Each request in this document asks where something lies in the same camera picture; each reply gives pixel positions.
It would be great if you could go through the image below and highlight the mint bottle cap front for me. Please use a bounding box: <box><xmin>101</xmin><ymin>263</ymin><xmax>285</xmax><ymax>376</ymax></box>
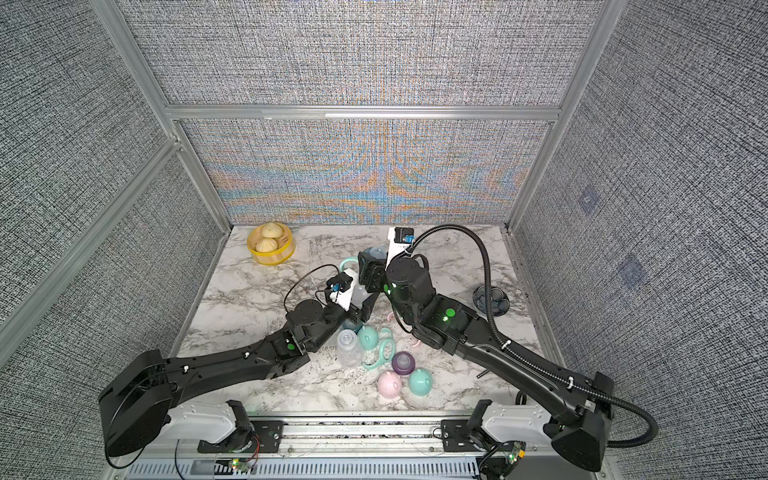
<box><xmin>408</xmin><ymin>368</ymin><xmax>433</xmax><ymax>397</ymax></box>

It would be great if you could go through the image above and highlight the purple nipple collar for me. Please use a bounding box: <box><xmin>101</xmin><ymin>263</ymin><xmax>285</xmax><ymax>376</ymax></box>
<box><xmin>391</xmin><ymin>351</ymin><xmax>416</xmax><ymax>376</ymax></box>

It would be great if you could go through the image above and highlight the clear bottle front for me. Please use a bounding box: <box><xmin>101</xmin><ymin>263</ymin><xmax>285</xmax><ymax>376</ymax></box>
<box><xmin>336</xmin><ymin>329</ymin><xmax>364</xmax><ymax>367</ymax></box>

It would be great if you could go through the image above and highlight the aluminium front rail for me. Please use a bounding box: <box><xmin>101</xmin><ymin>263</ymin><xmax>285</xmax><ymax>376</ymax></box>
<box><xmin>110</xmin><ymin>413</ymin><xmax>613</xmax><ymax>463</ymax></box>

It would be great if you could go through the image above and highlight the upper beige bun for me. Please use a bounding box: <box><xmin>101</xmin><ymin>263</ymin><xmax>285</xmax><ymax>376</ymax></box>
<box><xmin>260</xmin><ymin>222</ymin><xmax>283</xmax><ymax>239</ymax></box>

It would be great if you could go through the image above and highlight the pink bottle handle ring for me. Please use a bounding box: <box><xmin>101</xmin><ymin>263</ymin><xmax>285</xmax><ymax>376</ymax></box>
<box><xmin>388</xmin><ymin>309</ymin><xmax>424</xmax><ymax>349</ymax></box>

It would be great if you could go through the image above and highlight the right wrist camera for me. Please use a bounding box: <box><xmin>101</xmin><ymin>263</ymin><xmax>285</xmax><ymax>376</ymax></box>
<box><xmin>386</xmin><ymin>227</ymin><xmax>415</xmax><ymax>265</ymax></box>

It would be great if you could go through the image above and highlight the clear baby bottle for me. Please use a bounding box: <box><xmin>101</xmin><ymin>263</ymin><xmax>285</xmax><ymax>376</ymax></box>
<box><xmin>350</xmin><ymin>284</ymin><xmax>371</xmax><ymax>308</ymax></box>

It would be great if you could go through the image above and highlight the yellow steamer basket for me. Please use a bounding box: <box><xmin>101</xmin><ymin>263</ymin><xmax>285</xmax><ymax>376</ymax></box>
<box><xmin>247</xmin><ymin>222</ymin><xmax>295</xmax><ymax>266</ymax></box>

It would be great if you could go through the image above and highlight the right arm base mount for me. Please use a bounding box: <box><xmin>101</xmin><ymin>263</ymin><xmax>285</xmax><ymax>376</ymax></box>
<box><xmin>438</xmin><ymin>419</ymin><xmax>498</xmax><ymax>453</ymax></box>

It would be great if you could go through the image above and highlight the beige bun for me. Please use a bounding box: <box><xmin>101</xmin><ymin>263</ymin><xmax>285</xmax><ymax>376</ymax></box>
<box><xmin>260</xmin><ymin>222</ymin><xmax>283</xmax><ymax>239</ymax></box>
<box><xmin>255</xmin><ymin>237</ymin><xmax>279</xmax><ymax>253</ymax></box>

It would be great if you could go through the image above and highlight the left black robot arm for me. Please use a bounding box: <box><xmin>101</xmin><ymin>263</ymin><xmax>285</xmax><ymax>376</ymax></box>
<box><xmin>98</xmin><ymin>296</ymin><xmax>377</xmax><ymax>457</ymax></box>

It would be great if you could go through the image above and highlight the mint bottle cap middle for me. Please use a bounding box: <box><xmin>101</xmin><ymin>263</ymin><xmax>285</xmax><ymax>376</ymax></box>
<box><xmin>357</xmin><ymin>326</ymin><xmax>379</xmax><ymax>351</ymax></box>

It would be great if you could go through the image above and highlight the dark blue flower dish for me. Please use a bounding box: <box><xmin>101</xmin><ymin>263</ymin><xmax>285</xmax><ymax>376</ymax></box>
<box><xmin>472</xmin><ymin>285</ymin><xmax>510</xmax><ymax>317</ymax></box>

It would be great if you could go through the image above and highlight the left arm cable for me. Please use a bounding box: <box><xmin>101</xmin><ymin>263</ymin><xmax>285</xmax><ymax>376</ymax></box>
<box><xmin>283</xmin><ymin>263</ymin><xmax>340</xmax><ymax>307</ymax></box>

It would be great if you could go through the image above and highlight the mint handle ring front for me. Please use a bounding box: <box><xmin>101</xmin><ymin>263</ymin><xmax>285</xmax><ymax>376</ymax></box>
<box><xmin>361</xmin><ymin>327</ymin><xmax>397</xmax><ymax>371</ymax></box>

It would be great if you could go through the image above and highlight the dark teal nipple collar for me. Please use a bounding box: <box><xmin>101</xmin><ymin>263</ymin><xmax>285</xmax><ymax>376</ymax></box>
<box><xmin>365</xmin><ymin>246</ymin><xmax>388</xmax><ymax>259</ymax></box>

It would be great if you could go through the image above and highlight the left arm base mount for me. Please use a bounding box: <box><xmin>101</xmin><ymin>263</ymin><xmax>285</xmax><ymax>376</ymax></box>
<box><xmin>197</xmin><ymin>420</ymin><xmax>285</xmax><ymax>454</ymax></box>

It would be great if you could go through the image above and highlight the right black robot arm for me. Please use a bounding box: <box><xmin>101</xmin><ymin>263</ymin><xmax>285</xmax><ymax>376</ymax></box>
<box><xmin>358</xmin><ymin>250</ymin><xmax>614</xmax><ymax>472</ymax></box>

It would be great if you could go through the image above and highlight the pink bottle cap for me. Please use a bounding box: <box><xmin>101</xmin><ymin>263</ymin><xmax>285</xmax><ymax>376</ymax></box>
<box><xmin>377</xmin><ymin>371</ymin><xmax>403</xmax><ymax>399</ymax></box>

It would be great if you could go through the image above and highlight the lower beige bun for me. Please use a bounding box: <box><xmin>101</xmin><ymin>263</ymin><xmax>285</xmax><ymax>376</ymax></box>
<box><xmin>255</xmin><ymin>237</ymin><xmax>279</xmax><ymax>253</ymax></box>

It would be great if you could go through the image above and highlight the mint bottle cap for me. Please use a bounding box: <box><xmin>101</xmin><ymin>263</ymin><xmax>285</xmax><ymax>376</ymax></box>
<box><xmin>408</xmin><ymin>368</ymin><xmax>433</xmax><ymax>397</ymax></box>
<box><xmin>357</xmin><ymin>326</ymin><xmax>379</xmax><ymax>351</ymax></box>

